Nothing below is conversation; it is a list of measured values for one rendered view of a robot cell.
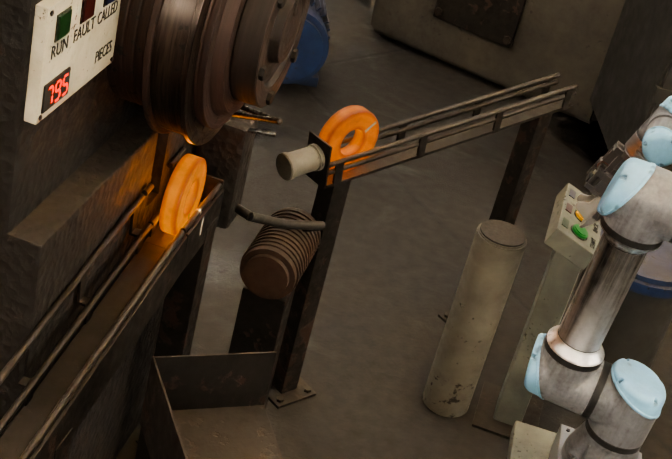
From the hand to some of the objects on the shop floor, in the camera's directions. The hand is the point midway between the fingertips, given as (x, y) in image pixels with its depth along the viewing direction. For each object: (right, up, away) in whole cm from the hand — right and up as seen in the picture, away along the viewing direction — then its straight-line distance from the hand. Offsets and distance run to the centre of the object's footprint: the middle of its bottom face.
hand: (586, 224), depth 280 cm
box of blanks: (+86, +12, +182) cm, 202 cm away
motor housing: (-78, -45, +16) cm, 92 cm away
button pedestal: (-12, -49, +38) cm, 63 cm away
